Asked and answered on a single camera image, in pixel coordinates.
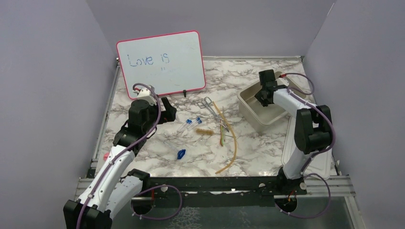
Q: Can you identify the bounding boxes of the metal crucible tongs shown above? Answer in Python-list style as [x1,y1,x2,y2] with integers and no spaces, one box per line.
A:
[197,97,229,132]

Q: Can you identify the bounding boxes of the test tube brush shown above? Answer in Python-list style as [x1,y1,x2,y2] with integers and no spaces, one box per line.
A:
[194,128,232,137]

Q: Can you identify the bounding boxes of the green handled tool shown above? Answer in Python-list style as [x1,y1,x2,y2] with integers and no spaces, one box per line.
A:
[220,124,226,146]

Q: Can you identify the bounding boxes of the yellow rubber tubing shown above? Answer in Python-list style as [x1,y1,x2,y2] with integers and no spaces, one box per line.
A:
[213,101,238,175]

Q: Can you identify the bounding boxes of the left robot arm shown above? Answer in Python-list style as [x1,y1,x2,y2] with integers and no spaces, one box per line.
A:
[63,97,177,229]

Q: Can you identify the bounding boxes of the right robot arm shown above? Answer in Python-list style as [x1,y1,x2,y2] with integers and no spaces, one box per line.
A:
[255,69,336,194]

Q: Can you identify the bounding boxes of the blue capped test tube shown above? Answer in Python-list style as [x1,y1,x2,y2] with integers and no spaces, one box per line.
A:
[187,117,202,131]
[177,119,192,132]

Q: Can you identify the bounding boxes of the beige plastic bin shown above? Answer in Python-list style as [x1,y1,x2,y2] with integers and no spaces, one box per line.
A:
[237,71,309,133]

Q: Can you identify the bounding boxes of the pink framed whiteboard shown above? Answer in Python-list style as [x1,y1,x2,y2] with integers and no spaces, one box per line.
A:
[116,31,206,99]

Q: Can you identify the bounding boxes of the white bin lid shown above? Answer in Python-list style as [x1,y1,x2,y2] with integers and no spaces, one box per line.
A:
[281,115,333,180]

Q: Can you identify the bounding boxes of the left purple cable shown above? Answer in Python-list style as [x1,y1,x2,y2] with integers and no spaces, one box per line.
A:
[75,83,162,229]

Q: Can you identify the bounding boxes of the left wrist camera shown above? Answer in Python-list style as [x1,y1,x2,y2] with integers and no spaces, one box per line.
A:
[133,85,157,106]

